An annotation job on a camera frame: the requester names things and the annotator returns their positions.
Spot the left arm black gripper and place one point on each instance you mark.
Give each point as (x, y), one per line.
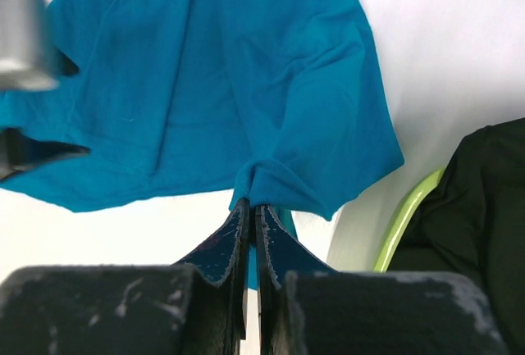
(30, 62)

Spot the lime green plastic basin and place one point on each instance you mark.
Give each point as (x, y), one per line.
(401, 217)

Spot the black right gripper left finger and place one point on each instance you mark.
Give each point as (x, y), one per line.
(195, 306)

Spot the teal blue t-shirt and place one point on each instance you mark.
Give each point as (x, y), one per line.
(281, 101)

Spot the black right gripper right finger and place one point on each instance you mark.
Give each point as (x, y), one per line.
(305, 307)

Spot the black t-shirt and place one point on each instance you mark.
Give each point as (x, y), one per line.
(472, 223)

